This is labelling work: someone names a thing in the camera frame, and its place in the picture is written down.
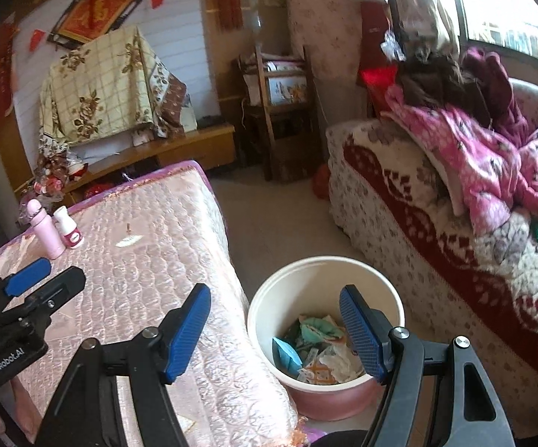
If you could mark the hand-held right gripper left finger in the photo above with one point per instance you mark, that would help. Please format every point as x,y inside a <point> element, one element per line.
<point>187,330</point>

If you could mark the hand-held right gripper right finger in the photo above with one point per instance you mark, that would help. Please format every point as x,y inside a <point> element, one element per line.
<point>362,330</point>

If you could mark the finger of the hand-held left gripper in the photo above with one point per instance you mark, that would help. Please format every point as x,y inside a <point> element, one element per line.
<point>61,284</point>
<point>27,277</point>

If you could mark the teal pink cloth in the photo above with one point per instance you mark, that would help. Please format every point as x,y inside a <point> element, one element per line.
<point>315,328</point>

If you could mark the cream plastic bucket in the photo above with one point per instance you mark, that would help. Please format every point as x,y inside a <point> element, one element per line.
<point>325,396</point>

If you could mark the blue snack packet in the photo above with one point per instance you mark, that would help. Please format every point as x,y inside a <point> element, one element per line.
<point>287,356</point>

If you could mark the pink bottle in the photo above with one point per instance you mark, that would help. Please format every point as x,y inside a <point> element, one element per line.
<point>48,233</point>

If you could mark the white pill bottle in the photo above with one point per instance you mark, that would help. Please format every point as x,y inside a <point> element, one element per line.
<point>68,230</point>

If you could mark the red artificial flower bouquet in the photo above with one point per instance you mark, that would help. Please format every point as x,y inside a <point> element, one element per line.
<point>54,172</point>

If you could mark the red patterned blanket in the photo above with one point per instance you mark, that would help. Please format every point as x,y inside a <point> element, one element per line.
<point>436,242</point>

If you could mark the floral covered sofa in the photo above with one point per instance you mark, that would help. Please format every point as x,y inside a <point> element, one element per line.
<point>390,205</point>

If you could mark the wooden cabinet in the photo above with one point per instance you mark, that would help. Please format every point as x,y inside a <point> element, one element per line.
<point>166,149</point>

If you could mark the cream floral checked cloth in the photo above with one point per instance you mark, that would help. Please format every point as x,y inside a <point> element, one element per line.
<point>96,93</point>

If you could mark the pink floral quilted jacket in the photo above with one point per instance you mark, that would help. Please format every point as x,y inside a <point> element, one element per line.
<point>474,158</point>

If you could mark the black set-top box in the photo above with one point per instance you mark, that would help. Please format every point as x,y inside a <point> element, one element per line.
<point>208,121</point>

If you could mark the maroon floral cloth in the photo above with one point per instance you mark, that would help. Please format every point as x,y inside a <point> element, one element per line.
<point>176,98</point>

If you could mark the dark wooden rack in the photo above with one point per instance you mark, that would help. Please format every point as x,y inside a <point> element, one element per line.
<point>278,102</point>

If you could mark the dark clothes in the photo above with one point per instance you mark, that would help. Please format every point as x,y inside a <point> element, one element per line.
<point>436,79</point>

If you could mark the maroon garment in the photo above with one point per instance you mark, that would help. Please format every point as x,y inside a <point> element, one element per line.
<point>492,84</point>

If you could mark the beige curtain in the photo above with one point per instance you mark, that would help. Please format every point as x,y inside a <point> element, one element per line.
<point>422,4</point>

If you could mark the framed red wall picture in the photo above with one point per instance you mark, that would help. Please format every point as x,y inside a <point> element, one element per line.
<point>94,14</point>

